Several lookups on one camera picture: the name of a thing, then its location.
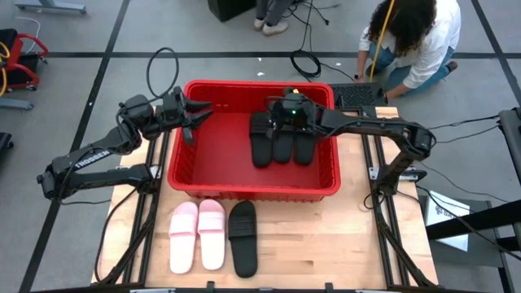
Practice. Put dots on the black slide sandal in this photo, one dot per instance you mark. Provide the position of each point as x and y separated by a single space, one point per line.
283 150
305 150
261 150
242 240

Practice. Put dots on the large red plastic bin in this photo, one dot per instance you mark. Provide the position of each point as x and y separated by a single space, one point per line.
220 163

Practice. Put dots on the grey metal stand foot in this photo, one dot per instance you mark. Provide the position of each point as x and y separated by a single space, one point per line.
49 6
16 103

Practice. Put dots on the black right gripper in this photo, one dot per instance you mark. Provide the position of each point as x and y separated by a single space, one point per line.
293 116

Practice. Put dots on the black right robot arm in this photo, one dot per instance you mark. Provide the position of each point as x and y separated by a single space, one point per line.
366 126

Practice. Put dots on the white printed paper sheet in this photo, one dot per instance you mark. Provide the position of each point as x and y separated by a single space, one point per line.
452 205

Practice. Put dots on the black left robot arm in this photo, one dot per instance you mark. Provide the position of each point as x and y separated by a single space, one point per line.
89 156

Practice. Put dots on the black box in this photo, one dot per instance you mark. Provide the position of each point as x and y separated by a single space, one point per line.
230 8

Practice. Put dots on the pink slide sandal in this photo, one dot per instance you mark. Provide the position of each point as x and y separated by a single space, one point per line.
183 240
211 236

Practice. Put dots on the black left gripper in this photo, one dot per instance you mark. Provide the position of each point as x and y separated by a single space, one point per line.
173 114

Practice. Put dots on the silver mounting bracket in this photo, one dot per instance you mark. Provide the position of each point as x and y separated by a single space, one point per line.
373 173

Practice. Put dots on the dark grey side table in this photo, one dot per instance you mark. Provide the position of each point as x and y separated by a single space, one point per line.
480 256

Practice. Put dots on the small black table clamp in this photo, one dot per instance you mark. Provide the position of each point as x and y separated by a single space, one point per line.
209 286
329 287

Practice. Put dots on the black table frame rail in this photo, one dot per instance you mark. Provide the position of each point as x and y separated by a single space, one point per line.
151 228
382 244

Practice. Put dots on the red black rolling cart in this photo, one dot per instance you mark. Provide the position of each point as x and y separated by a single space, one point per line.
14 51

